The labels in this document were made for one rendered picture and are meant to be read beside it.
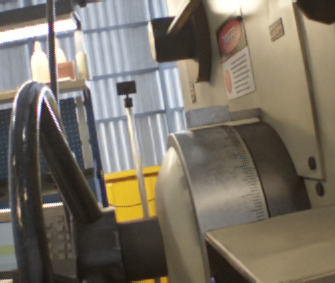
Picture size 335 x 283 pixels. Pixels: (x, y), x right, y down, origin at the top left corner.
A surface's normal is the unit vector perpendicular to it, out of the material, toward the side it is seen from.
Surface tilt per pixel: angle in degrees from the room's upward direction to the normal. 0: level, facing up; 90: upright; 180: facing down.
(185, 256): 88
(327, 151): 90
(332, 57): 90
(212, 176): 51
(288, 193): 64
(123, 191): 90
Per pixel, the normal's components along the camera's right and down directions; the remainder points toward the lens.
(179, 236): -0.83, -0.03
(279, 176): 0.00, -0.57
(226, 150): -0.07, -0.81
